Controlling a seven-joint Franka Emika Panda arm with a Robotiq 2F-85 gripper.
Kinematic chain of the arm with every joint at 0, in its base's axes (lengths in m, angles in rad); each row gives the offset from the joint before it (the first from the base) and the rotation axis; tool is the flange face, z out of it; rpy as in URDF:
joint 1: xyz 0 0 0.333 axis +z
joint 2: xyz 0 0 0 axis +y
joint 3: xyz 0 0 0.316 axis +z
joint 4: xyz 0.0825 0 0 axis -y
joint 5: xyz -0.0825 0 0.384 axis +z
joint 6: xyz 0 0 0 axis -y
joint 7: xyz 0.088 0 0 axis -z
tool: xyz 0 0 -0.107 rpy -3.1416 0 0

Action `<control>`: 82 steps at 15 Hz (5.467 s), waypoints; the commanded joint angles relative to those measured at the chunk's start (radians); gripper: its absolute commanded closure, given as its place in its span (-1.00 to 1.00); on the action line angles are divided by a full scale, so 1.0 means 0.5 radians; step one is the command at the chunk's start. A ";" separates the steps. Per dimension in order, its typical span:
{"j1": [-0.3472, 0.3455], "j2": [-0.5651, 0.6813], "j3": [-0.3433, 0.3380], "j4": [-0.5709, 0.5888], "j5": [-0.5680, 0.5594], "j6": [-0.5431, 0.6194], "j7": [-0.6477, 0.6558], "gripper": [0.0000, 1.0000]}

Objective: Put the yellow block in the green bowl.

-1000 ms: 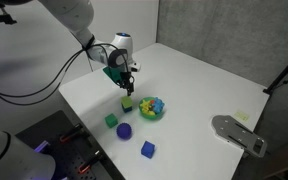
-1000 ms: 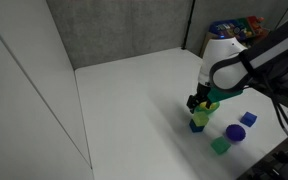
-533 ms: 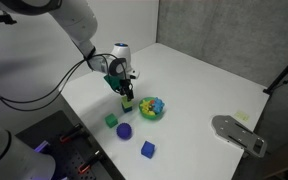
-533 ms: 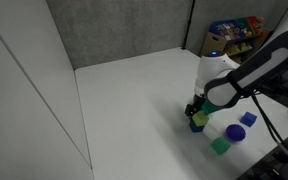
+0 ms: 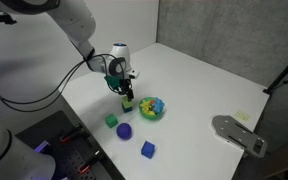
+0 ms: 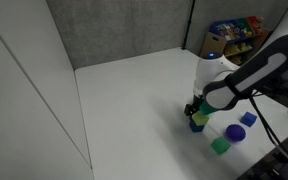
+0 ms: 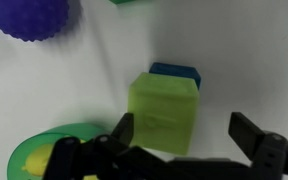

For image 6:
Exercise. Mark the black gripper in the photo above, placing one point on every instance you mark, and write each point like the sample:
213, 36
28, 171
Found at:
197, 100

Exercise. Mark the yellow-green block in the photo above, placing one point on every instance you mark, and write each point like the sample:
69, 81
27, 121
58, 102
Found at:
200, 119

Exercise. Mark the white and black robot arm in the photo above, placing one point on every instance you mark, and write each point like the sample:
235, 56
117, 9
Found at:
250, 75

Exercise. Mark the dark blue block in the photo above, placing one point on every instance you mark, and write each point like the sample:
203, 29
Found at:
194, 127

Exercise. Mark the green block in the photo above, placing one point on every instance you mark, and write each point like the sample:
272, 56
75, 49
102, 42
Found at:
220, 145

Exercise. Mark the bright blue block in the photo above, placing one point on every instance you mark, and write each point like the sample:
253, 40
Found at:
248, 119

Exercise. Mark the purple ball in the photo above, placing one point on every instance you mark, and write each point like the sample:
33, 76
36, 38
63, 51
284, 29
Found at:
235, 132

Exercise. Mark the black vertical pole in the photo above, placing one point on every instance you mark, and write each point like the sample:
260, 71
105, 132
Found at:
187, 26

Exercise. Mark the wooden toy shelf with bins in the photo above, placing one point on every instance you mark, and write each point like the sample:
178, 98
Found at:
232, 36

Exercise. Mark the black equipment under table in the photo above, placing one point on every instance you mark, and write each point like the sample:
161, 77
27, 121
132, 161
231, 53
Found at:
277, 166

